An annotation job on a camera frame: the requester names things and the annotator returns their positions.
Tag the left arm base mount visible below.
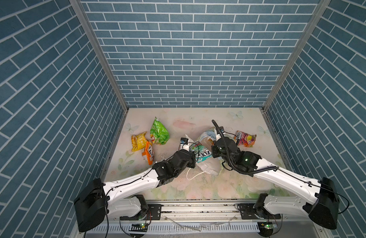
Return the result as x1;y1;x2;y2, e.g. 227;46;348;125
120;204;162;221

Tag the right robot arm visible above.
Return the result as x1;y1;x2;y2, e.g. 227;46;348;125
212;135;340;230

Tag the orange Fox's candy bag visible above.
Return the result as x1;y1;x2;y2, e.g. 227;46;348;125
142;141;154;165

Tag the green floral paper bag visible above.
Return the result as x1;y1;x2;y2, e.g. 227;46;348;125
186;127;222;180

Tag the yellow snack bag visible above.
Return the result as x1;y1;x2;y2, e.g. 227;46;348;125
131;131;148;152

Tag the green snack bag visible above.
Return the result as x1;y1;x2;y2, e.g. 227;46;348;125
150;118;170;145

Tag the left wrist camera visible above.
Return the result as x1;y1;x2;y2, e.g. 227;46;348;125
178;137;189;151

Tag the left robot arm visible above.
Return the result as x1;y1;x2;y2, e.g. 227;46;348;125
74;149;196;233

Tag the Fox's fruits candy bag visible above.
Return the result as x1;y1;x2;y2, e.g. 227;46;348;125
235;131;257;148

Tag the teal Fox's blossom candy bag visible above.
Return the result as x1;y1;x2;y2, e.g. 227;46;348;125
189;142;212;163

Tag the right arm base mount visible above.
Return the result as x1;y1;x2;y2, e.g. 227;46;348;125
236;203;282;220

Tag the white vented cable tray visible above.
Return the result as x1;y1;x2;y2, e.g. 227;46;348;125
87;221;260;235

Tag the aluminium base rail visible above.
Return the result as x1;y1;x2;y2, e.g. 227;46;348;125
102;196;301;222

